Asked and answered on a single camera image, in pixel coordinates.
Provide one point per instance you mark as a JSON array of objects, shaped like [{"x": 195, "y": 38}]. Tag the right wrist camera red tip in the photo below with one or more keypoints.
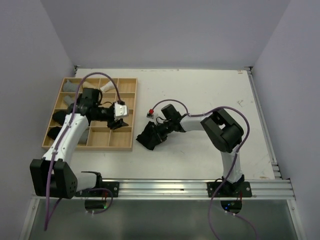
[{"x": 151, "y": 114}]

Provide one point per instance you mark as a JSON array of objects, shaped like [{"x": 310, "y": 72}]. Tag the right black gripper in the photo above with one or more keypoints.
[{"x": 162, "y": 137}]

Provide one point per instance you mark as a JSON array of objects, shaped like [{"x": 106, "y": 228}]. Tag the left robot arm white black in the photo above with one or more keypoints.
[{"x": 52, "y": 175}]

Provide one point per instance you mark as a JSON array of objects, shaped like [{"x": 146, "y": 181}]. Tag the black rolled underwear bottom row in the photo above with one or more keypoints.
[{"x": 53, "y": 132}]

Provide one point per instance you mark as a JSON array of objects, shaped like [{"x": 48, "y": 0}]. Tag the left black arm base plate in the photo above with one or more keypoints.
[{"x": 98, "y": 191}]

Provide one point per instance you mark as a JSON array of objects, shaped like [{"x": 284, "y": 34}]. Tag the wooden compartment tray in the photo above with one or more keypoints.
[{"x": 100, "y": 137}]

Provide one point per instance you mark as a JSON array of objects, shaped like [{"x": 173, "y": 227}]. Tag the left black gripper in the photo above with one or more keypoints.
[{"x": 115, "y": 123}]

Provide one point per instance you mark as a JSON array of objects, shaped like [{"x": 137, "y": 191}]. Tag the white underwear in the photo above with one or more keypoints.
[{"x": 107, "y": 87}]

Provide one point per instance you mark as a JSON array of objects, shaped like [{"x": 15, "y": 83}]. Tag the grey rolled underwear top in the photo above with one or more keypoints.
[{"x": 69, "y": 87}]

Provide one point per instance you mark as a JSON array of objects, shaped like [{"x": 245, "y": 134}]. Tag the beige rolled underwear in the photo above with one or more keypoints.
[{"x": 86, "y": 84}]

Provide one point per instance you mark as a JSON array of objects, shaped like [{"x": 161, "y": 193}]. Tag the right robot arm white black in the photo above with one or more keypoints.
[{"x": 223, "y": 131}]

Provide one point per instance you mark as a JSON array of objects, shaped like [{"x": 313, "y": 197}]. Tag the aluminium mounting rail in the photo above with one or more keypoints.
[{"x": 172, "y": 189}]

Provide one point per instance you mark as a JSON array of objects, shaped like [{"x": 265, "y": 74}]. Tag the black rolled underwear third row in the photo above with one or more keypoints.
[{"x": 59, "y": 117}]

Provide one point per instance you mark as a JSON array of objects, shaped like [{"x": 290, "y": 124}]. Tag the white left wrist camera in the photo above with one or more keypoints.
[{"x": 120, "y": 110}]

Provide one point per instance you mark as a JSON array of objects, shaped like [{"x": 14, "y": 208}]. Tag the grey rolled underwear second row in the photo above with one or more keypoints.
[{"x": 68, "y": 100}]

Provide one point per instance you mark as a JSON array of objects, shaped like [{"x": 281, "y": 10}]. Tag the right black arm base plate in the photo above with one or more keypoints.
[{"x": 245, "y": 188}]

